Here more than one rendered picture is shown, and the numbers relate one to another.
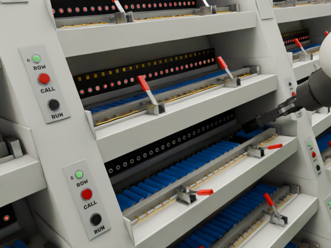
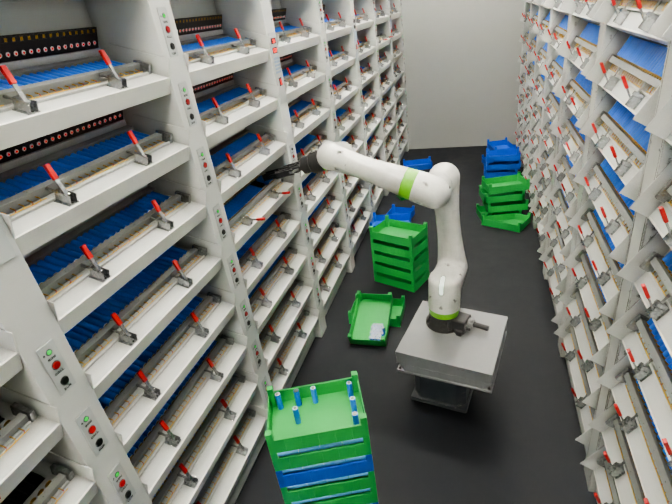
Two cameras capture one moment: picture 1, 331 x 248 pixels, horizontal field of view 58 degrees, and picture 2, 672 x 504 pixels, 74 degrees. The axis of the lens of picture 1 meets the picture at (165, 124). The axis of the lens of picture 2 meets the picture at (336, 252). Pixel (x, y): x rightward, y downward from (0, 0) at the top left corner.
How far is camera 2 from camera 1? 1.19 m
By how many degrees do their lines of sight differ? 40
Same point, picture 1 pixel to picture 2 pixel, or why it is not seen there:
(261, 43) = (278, 120)
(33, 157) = (200, 203)
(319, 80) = (313, 159)
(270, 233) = (278, 242)
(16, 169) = (201, 209)
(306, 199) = (294, 222)
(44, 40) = (202, 143)
